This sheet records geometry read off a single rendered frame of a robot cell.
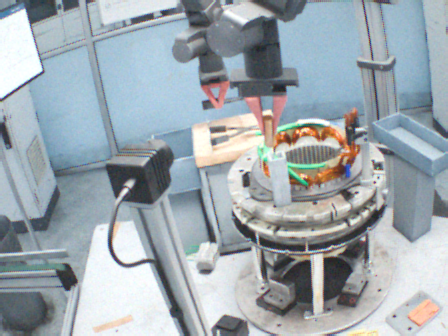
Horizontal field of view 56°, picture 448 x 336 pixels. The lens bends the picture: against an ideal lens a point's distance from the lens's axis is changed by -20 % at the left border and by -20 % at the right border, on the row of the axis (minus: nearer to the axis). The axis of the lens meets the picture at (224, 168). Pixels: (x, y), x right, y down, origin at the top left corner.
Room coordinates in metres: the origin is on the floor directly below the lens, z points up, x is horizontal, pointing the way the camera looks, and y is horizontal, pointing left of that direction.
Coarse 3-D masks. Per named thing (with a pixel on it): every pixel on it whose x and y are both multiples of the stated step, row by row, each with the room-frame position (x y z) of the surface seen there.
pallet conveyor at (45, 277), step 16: (0, 256) 1.17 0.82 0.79; (16, 256) 1.17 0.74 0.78; (32, 256) 1.17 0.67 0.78; (48, 256) 1.16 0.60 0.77; (64, 256) 1.16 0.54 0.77; (0, 272) 1.12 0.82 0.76; (16, 272) 1.11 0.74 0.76; (32, 272) 1.11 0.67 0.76; (48, 272) 1.10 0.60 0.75; (64, 272) 1.10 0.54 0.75; (0, 288) 1.12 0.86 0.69; (16, 288) 1.11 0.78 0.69; (32, 288) 1.11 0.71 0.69; (48, 288) 1.10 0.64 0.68; (64, 288) 1.10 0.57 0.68; (80, 288) 1.11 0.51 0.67; (64, 320) 0.93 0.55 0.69
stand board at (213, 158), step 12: (228, 120) 1.20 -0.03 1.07; (252, 120) 1.17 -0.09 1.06; (204, 132) 1.16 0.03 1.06; (228, 132) 1.13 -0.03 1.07; (252, 132) 1.10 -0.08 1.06; (204, 144) 1.09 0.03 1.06; (228, 144) 1.06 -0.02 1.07; (240, 144) 1.05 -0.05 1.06; (252, 144) 1.04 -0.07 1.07; (204, 156) 1.03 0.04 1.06; (216, 156) 1.03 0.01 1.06; (228, 156) 1.03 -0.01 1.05; (240, 156) 1.03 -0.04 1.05
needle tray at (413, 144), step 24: (384, 120) 1.04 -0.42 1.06; (408, 120) 1.02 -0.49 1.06; (384, 144) 0.99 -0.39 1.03; (408, 144) 0.89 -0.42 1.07; (432, 144) 0.93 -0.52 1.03; (408, 168) 0.91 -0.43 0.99; (432, 168) 0.80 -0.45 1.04; (408, 192) 0.91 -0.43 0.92; (432, 192) 0.89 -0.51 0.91; (408, 216) 0.90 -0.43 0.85; (408, 240) 0.89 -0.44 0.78
